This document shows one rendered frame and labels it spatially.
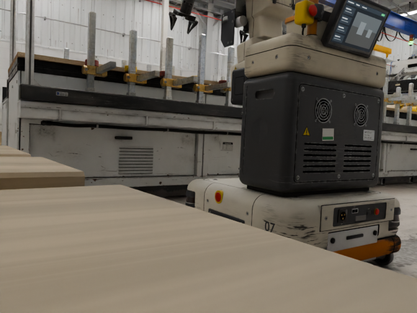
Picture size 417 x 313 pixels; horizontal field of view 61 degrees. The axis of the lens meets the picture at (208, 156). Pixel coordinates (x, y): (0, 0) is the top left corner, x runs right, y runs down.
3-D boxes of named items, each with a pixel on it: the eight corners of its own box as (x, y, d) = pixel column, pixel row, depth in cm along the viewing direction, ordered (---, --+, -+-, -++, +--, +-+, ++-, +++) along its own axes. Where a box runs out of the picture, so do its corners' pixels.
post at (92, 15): (94, 95, 206) (96, 11, 204) (87, 95, 204) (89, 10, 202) (92, 96, 209) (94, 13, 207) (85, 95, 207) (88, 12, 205)
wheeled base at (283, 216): (404, 256, 139) (408, 193, 138) (288, 288, 104) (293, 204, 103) (280, 219, 195) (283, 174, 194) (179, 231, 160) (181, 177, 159)
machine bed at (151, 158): (437, 182, 487) (442, 118, 482) (14, 208, 207) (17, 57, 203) (388, 176, 544) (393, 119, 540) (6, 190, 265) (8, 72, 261)
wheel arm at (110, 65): (116, 69, 186) (116, 61, 185) (110, 68, 184) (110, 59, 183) (93, 78, 222) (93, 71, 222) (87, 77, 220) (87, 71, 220)
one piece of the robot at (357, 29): (371, 74, 136) (400, 12, 127) (308, 59, 117) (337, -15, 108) (349, 65, 144) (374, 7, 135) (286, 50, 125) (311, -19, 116)
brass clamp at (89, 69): (107, 76, 209) (107, 67, 208) (84, 72, 201) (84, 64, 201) (104, 77, 214) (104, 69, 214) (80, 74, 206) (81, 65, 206)
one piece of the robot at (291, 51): (381, 219, 142) (396, 7, 138) (282, 234, 112) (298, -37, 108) (314, 204, 170) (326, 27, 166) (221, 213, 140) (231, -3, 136)
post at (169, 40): (170, 111, 234) (173, 36, 232) (165, 110, 232) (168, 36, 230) (167, 111, 237) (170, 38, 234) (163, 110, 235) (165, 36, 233)
